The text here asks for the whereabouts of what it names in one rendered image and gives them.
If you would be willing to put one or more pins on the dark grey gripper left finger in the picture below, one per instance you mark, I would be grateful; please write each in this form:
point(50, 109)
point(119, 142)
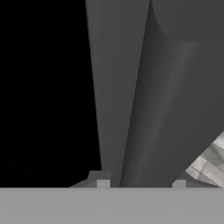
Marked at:
point(99, 176)

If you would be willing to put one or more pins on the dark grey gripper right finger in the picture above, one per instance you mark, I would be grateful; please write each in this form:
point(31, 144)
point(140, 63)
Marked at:
point(179, 183)

